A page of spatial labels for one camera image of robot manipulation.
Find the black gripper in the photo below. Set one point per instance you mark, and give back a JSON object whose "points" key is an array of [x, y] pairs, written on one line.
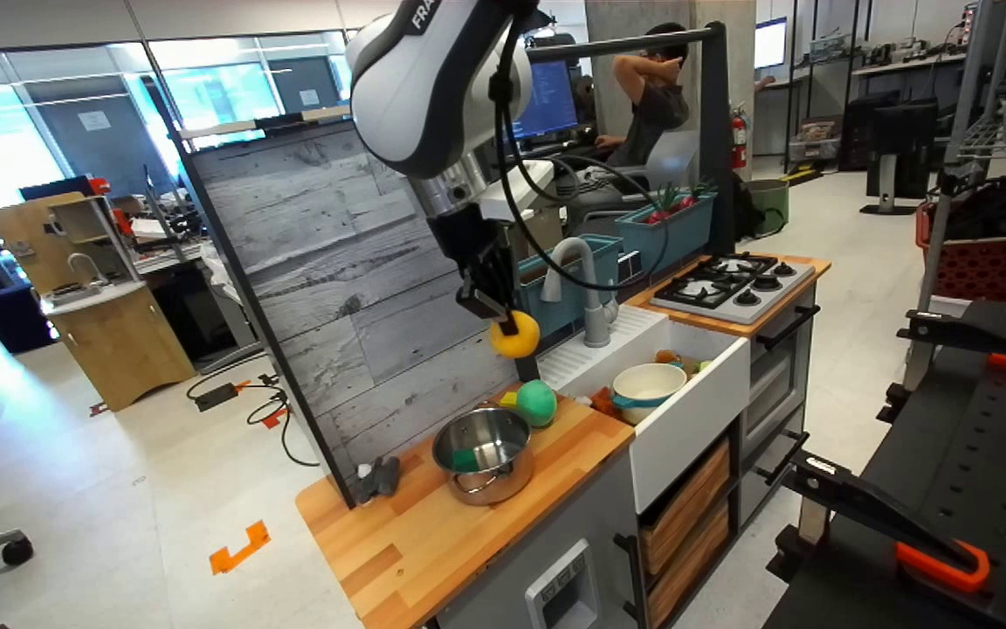
{"points": [[483, 260]]}

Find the yellow plush toy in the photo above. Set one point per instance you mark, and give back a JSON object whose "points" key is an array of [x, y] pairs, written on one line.
{"points": [[514, 340]]}

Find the white franka robot arm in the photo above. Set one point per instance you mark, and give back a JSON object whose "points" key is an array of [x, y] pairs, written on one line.
{"points": [[431, 83]]}

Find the grey toy faucet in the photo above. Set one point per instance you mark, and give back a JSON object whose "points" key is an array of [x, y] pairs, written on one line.
{"points": [[598, 313]]}

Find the green plush ball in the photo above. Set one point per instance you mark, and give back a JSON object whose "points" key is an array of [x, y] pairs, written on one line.
{"points": [[536, 404]]}

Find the silver pot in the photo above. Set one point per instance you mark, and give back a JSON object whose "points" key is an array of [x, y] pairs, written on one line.
{"points": [[483, 454]]}

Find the white toy sink basin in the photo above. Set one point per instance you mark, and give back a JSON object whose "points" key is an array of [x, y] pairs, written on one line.
{"points": [[679, 427]]}

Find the toy gas stove top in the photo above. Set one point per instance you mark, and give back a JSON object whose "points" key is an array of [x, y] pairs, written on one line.
{"points": [[733, 287]]}

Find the toy oven door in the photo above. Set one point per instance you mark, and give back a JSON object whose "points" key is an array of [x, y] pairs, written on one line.
{"points": [[773, 417]]}

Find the left teal planter box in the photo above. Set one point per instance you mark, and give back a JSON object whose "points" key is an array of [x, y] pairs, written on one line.
{"points": [[574, 296]]}

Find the teal planter box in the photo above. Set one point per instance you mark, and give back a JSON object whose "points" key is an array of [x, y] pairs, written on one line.
{"points": [[574, 296], [659, 240]]}

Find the grey wood backsplash panel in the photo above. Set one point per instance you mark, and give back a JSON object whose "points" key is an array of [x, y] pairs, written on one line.
{"points": [[350, 290]]}

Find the right teal planter box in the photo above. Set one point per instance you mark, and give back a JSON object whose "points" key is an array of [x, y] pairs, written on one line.
{"points": [[659, 240]]}

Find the cream bowl in sink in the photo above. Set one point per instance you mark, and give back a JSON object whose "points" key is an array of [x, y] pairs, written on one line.
{"points": [[645, 387]]}

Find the person at desk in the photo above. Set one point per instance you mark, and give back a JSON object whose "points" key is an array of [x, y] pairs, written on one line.
{"points": [[653, 93]]}

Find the wooden cabinet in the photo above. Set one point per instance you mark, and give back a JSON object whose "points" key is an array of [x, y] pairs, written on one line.
{"points": [[91, 296]]}

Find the orange handled clamp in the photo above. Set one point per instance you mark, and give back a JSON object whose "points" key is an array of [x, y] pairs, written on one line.
{"points": [[921, 545]]}

